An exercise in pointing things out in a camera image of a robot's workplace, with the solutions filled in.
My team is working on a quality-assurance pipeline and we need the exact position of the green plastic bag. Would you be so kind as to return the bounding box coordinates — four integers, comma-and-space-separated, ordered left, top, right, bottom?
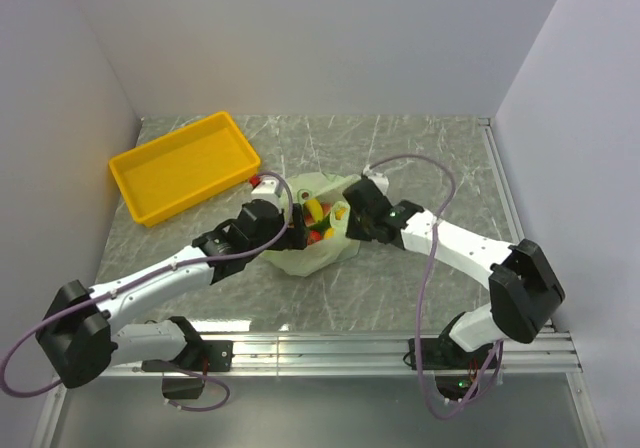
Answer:
260, 172, 360, 277

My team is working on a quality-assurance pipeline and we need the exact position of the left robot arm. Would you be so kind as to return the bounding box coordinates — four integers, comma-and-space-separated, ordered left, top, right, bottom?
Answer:
35, 200, 307, 388

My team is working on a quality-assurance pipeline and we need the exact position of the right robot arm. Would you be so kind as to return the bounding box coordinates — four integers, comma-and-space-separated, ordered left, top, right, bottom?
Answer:
343, 177, 565, 370

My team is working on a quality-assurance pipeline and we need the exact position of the red toy fruit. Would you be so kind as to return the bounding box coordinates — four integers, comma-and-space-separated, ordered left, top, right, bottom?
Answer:
307, 230, 324, 245

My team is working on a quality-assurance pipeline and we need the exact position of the green toy fruit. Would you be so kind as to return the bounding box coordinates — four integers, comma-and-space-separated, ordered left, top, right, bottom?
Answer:
309, 216, 331, 234

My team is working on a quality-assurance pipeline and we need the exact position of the yellow toy lemon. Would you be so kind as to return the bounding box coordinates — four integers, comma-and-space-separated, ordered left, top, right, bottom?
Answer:
331, 202, 349, 221

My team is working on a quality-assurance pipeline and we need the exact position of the yellow toy banana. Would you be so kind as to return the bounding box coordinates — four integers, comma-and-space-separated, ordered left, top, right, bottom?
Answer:
304, 198, 325, 225

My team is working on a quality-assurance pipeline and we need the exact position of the yellow plastic tray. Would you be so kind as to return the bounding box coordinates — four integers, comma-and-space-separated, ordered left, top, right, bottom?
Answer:
108, 111, 261, 227

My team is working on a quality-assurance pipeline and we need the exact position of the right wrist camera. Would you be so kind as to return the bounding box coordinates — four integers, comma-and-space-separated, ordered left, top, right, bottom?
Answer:
361, 165, 390, 195

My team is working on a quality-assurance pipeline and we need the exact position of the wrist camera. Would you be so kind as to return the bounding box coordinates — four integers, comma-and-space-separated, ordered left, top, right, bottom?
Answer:
361, 165, 390, 195
249, 175, 284, 207

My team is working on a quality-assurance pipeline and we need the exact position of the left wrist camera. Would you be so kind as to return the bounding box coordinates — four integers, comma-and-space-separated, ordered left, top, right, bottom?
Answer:
249, 175, 284, 207

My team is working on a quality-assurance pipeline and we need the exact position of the aluminium side rail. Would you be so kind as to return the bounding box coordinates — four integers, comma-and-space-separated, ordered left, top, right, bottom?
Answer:
477, 118, 525, 242

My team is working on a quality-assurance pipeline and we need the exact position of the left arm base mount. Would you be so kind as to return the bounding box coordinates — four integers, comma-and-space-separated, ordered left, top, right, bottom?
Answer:
141, 340, 233, 409

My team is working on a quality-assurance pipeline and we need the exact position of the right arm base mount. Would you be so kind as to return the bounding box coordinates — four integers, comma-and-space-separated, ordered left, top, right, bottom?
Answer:
421, 338, 493, 401

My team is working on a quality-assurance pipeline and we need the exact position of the aluminium front rail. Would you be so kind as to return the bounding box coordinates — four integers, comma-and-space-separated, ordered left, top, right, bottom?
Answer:
54, 330, 584, 379

